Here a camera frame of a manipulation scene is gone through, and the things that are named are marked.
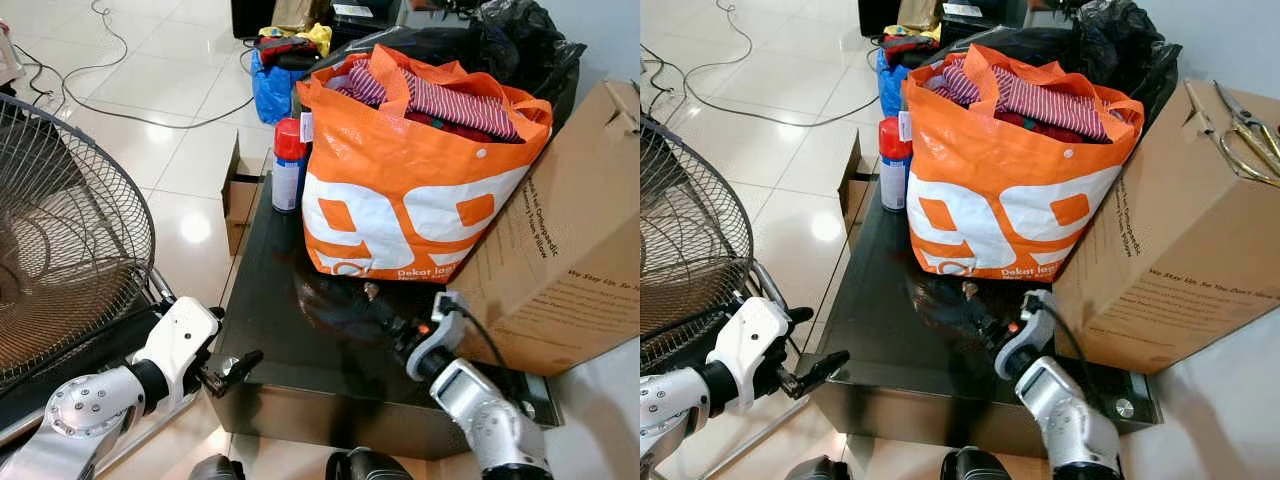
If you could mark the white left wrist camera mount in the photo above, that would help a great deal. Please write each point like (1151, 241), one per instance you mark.
(180, 335)
(745, 345)

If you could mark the black rubbish bag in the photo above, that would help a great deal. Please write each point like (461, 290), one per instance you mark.
(1120, 40)
(520, 40)

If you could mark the black robot leg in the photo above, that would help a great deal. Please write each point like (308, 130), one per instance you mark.
(365, 466)
(215, 469)
(815, 469)
(975, 466)

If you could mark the silver keys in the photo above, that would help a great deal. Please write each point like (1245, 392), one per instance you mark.
(371, 291)
(969, 290)

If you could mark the black glass table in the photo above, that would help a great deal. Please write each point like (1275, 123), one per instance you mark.
(890, 330)
(300, 340)

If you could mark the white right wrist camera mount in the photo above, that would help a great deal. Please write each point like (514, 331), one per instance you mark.
(1037, 315)
(447, 318)

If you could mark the black robot right leg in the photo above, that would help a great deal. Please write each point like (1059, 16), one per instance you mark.
(975, 466)
(365, 466)

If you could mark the yellow cloth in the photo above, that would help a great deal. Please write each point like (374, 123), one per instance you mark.
(925, 33)
(318, 38)

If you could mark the blue plastic bag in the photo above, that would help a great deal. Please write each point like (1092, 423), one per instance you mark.
(890, 90)
(270, 95)

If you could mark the large brown cardboard box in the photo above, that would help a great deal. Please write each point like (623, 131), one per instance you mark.
(1190, 250)
(570, 250)

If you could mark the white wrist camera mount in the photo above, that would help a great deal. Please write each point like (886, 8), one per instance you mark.
(180, 335)
(1037, 315)
(745, 345)
(447, 318)

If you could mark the small open cardboard box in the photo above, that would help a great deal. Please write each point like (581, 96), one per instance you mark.
(855, 195)
(240, 195)

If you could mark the red white striped clothes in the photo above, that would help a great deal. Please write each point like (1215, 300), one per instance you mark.
(450, 105)
(1050, 105)

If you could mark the orange white shopping bag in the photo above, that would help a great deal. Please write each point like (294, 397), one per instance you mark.
(400, 190)
(1000, 190)

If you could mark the black case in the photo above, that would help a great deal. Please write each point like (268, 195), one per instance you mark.
(252, 18)
(878, 18)

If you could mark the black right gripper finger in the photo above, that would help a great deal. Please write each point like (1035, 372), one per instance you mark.
(383, 300)
(368, 312)
(980, 298)
(962, 310)

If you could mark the red capped spray can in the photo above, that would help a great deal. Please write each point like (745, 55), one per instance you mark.
(288, 165)
(893, 165)

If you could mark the black robot left leg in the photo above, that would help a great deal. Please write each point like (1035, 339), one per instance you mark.
(815, 469)
(215, 469)

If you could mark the brown paper bag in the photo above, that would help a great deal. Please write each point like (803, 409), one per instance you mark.
(918, 12)
(295, 12)

